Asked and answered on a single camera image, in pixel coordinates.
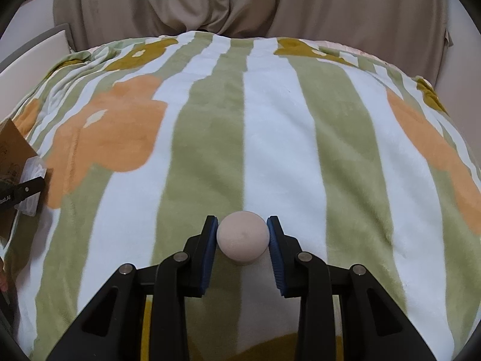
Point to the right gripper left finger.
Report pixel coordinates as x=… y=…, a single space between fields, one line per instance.
x=110 y=327

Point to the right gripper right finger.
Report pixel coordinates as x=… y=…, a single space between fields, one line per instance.
x=343 y=311

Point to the cardboard box with pink lining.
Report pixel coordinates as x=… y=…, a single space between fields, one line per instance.
x=14 y=152

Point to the person's left hand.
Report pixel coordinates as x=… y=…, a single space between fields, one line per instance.
x=3 y=281

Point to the white grey small box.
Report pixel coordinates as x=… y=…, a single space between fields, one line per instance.
x=34 y=167

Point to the white bed headboard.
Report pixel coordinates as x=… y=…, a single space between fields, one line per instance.
x=23 y=69

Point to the green striped floral blanket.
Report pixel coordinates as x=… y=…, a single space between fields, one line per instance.
x=145 y=138

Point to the beige curtain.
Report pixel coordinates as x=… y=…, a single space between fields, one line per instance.
x=411 y=34

